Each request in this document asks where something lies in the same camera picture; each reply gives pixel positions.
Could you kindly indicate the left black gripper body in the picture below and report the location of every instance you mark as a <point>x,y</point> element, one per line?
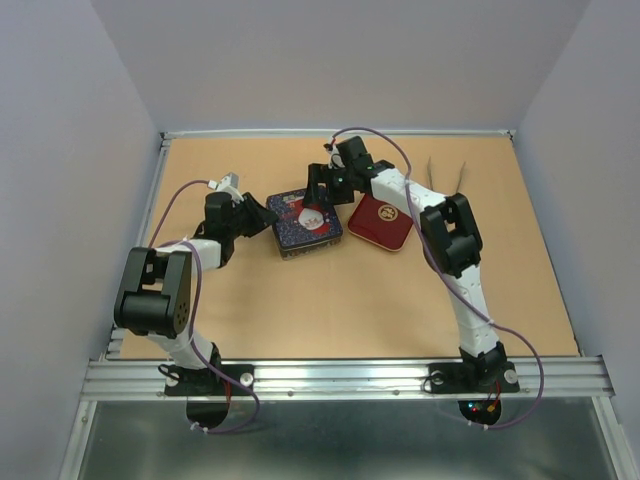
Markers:
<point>235,228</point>

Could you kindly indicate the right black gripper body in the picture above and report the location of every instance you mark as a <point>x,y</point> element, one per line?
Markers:
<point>344,172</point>

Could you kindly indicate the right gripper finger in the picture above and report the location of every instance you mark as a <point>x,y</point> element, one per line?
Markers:
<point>341,191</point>
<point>315,195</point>

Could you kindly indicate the gold tin lid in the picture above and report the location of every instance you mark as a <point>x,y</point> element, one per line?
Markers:
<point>293,216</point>

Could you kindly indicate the square chocolate tin box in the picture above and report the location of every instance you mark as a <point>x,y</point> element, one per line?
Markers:
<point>294,244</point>

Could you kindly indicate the metal tongs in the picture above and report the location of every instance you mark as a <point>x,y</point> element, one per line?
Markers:
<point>445,176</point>

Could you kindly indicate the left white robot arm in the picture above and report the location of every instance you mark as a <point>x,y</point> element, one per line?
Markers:
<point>160,287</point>

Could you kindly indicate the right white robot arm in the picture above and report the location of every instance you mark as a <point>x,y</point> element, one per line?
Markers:
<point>448,231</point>

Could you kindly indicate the red lacquer tray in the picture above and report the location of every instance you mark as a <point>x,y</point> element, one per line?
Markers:
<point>380,223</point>

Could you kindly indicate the small electronics board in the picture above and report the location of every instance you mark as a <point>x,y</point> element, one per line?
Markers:
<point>484,412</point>

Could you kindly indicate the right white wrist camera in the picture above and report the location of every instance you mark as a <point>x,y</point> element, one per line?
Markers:
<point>335,159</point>

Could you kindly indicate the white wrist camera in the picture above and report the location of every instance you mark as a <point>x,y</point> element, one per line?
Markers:
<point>335,159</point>
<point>229,184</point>

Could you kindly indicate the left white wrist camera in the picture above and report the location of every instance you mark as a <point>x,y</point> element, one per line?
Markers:
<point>229,184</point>

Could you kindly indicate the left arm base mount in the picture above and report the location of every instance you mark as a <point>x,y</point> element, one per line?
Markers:
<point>180,381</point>

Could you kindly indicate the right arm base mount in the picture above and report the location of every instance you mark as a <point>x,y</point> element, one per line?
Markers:
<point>450,377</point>

